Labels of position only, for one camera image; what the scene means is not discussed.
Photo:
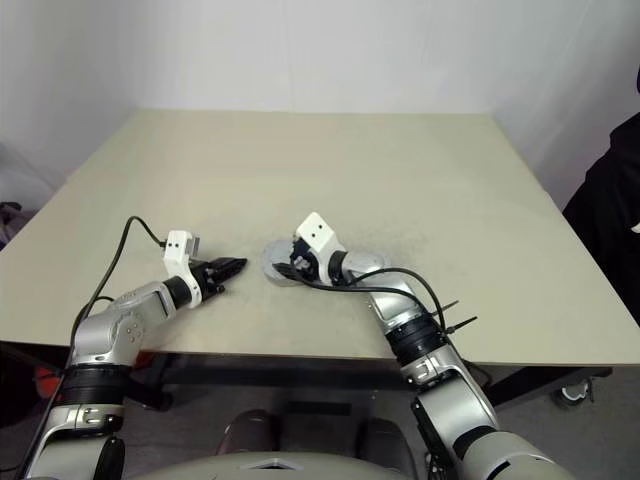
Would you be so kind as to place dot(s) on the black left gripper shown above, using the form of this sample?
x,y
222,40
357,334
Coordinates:
x,y
207,280

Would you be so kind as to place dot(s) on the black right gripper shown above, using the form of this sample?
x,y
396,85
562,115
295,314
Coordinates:
x,y
307,265

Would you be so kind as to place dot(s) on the grey round motor lid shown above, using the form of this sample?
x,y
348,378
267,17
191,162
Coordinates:
x,y
277,252

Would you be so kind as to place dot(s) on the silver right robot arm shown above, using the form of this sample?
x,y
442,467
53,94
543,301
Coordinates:
x,y
450,390

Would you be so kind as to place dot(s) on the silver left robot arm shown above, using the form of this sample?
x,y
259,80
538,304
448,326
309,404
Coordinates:
x,y
107,325

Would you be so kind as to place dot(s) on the grey robot torso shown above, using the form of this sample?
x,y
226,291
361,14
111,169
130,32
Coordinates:
x,y
270,467

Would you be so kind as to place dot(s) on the red object under table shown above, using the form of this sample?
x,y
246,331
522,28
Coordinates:
x,y
47,380

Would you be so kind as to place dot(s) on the dark clutter beside table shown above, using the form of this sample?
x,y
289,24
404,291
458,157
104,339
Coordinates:
x,y
12,220

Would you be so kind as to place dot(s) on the grey caster wheel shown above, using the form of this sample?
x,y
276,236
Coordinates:
x,y
574,392

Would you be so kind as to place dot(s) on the person's black clothed torso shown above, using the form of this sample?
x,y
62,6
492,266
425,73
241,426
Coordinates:
x,y
607,210

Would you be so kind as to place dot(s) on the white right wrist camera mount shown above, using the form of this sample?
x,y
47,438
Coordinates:
x,y
317,232

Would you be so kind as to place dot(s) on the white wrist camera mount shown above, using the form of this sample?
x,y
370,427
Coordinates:
x,y
177,250
317,232

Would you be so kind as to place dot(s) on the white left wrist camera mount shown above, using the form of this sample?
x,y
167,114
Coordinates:
x,y
177,250

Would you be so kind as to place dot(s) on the black table frame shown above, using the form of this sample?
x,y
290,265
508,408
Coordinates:
x,y
280,377

